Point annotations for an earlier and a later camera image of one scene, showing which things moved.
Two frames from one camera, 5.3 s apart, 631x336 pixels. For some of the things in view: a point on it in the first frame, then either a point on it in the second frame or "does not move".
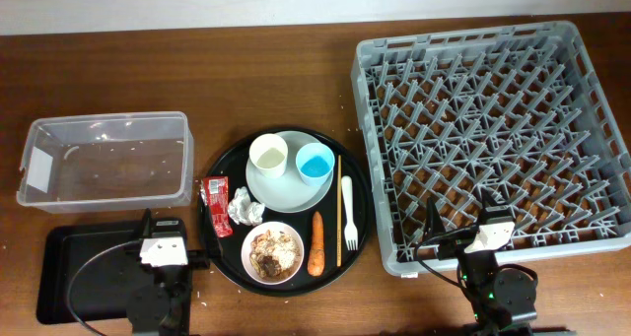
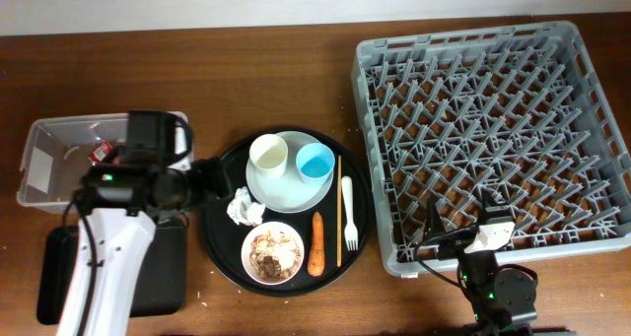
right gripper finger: x=434 y=223 does not move
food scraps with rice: x=274 y=254 does not move
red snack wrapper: x=216 y=190 -> x=104 y=149
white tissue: x=243 y=211 does not move
